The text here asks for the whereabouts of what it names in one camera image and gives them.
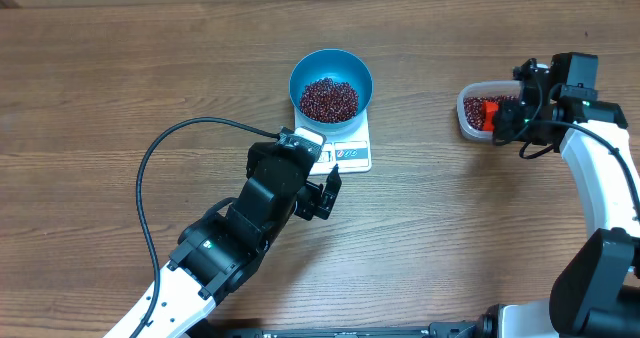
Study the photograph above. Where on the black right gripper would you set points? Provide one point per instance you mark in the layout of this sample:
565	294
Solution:
508	112

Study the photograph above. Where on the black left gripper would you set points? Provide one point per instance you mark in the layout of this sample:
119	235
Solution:
310	192

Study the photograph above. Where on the red measuring scoop blue handle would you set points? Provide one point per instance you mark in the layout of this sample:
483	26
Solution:
489	109

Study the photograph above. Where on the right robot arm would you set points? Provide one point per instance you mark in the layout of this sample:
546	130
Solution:
559	110

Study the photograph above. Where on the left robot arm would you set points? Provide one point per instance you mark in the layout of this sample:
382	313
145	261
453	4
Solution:
221	251

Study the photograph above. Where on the white digital kitchen scale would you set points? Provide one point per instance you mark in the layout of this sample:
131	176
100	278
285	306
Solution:
347	144

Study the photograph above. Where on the red beans in bowl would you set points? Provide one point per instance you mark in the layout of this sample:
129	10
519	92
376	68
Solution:
328	101

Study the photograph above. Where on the blue bowl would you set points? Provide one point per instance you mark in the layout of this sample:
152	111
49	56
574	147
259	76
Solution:
339	65

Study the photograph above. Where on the clear plastic container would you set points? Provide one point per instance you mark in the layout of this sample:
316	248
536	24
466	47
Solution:
482	89

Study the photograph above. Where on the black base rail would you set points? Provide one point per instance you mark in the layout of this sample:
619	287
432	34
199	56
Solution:
462	329

